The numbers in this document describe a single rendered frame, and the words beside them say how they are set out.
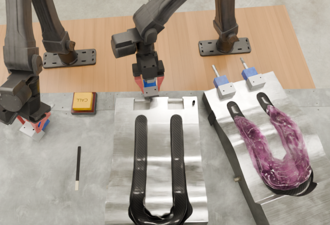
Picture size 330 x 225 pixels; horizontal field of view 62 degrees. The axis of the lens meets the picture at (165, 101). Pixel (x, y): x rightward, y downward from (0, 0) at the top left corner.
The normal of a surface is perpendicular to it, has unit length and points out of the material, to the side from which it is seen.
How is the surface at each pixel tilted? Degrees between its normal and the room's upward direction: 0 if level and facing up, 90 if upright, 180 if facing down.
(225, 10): 91
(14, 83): 28
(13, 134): 0
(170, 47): 0
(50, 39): 76
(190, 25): 0
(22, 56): 40
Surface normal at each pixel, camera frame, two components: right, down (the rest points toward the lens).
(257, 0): 0.00, -0.44
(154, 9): -0.56, -0.13
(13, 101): -0.11, 0.58
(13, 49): -0.07, 0.24
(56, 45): -0.11, 0.77
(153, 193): -0.01, -0.73
